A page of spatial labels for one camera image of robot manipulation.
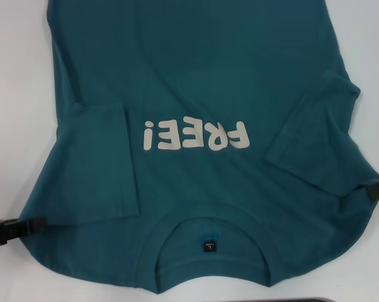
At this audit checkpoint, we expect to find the teal t-shirt with beige print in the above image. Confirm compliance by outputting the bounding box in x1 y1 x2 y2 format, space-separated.
22 0 379 288

